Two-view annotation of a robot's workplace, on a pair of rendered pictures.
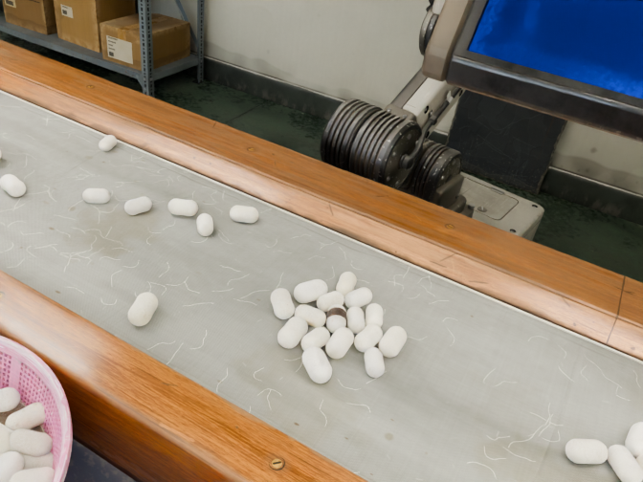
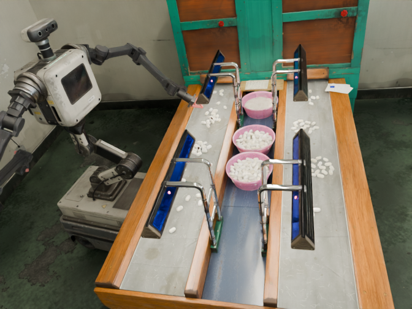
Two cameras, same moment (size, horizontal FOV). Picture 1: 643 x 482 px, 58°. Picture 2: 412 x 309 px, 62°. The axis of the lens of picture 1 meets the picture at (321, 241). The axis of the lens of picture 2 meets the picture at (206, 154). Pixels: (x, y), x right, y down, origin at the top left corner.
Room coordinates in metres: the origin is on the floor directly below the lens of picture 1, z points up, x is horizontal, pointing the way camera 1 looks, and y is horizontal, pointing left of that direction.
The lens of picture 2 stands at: (0.56, 1.72, 2.08)
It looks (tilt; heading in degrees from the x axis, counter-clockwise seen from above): 38 degrees down; 264
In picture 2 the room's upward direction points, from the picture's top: 11 degrees counter-clockwise
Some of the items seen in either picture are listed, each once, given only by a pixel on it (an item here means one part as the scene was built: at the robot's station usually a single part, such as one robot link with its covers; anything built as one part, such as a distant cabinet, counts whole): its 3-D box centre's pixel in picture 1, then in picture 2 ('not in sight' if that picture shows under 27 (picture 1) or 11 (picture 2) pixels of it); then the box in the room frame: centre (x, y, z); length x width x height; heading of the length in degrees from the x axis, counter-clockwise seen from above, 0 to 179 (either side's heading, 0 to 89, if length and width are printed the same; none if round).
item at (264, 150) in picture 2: not in sight; (254, 142); (0.08, 0.02, 0.72); 0.27 x 0.27 x 0.10
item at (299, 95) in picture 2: not in sight; (300, 70); (-0.29, -0.11, 1.08); 0.62 x 0.08 x 0.07; 66
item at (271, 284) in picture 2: not in sight; (279, 161); (0.00, 0.24, 0.71); 1.81 x 0.05 x 0.11; 66
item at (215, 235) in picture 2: not in sight; (194, 205); (0.55, 0.59, 0.90); 0.20 x 0.19 x 0.45; 66
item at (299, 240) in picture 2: not in sight; (301, 179); (0.11, 0.78, 1.08); 0.62 x 0.08 x 0.07; 66
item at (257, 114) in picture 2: not in sight; (259, 105); (-0.10, -0.38, 0.72); 0.27 x 0.27 x 0.10
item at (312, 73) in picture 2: not in sight; (307, 73); (-0.52, -0.49, 0.83); 0.30 x 0.06 x 0.07; 156
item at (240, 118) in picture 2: not in sight; (226, 98); (0.16, -0.30, 0.90); 0.20 x 0.19 x 0.45; 66
